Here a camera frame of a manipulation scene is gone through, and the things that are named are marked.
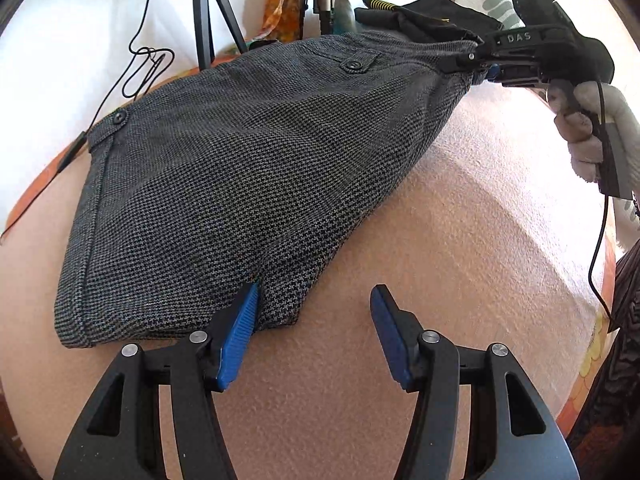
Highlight black folded garment yellow print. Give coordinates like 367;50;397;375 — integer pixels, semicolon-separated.
355;0;503;44

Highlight black mini tripod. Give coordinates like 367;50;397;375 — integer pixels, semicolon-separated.
192;0;248;70

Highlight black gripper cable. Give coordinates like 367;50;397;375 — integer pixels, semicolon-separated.
587;77;614;323

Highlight black ring light cable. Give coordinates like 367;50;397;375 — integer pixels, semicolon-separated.
55;0;177;174

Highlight pink bed blanket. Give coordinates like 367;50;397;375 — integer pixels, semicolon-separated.
1;84;602;479

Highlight white-gloved right hand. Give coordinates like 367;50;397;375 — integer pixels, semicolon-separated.
547;81;639;200

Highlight dark grey tweed shorts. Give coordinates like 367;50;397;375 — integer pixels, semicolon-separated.
54;30;474;348

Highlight orange floral bed sheet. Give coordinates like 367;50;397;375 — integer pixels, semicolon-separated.
218;84;611;448

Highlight orange floral scarf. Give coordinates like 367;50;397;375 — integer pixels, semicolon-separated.
247;0;362;47

